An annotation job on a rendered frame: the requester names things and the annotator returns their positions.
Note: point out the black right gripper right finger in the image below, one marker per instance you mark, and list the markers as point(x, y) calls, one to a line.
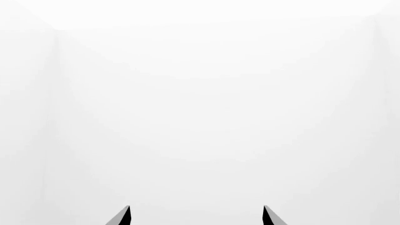
point(270, 218)

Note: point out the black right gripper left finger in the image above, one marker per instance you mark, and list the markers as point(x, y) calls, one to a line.
point(122, 218)

